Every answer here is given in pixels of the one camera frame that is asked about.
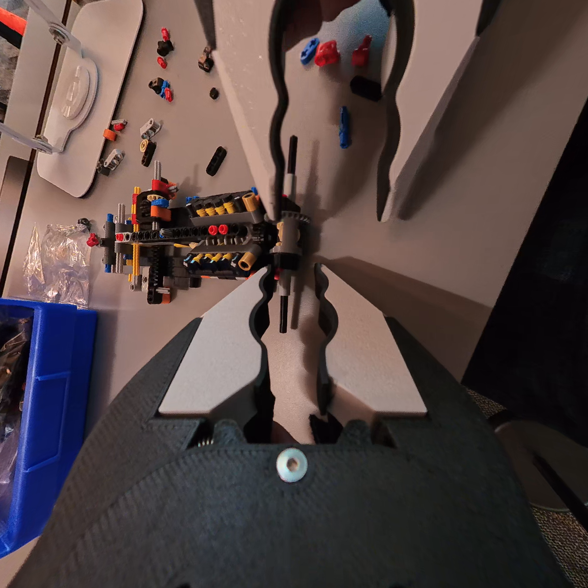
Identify grey flat plate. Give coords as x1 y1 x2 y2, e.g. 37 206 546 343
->
0 155 36 295

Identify orange black striped object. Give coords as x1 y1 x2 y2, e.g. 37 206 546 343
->
0 0 36 51

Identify magnifying glass on stand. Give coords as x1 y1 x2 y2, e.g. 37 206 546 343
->
0 0 100 154

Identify clear empty plastic bag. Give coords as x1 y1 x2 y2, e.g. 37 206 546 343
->
23 223 92 308

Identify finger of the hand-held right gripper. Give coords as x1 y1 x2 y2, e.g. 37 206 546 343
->
377 0 481 223
212 0 319 222

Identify grey flat stand base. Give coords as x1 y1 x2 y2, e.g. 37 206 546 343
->
36 0 144 199

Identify multicolour lego technic chassis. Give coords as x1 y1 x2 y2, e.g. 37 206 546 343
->
101 134 318 334

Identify grey chair base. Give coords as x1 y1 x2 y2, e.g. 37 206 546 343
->
487 409 588 517

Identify blue plastic bin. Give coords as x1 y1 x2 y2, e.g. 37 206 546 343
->
0 298 98 556

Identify black three-hole lego beam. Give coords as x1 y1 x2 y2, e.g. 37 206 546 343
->
350 76 383 102

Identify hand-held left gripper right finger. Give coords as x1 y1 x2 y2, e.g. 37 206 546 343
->
314 263 429 418

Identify plastic bags of lego parts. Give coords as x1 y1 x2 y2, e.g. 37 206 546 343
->
0 305 35 520

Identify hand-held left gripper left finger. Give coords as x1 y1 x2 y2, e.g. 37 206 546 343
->
157 266 272 421

